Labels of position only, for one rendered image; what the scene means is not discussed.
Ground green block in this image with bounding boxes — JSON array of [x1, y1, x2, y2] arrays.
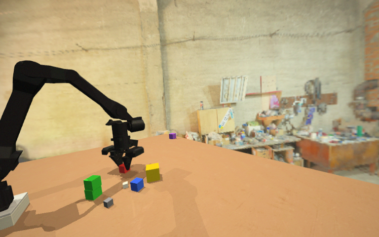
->
[[84, 175, 102, 191], [84, 185, 103, 200]]

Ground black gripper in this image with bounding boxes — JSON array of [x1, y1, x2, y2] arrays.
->
[[101, 134, 145, 171]]

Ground red block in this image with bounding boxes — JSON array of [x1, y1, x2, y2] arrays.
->
[[118, 164, 131, 173]]

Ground blue block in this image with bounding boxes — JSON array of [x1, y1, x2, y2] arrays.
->
[[130, 177, 144, 192]]

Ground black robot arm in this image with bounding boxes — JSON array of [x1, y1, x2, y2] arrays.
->
[[0, 60, 145, 212]]

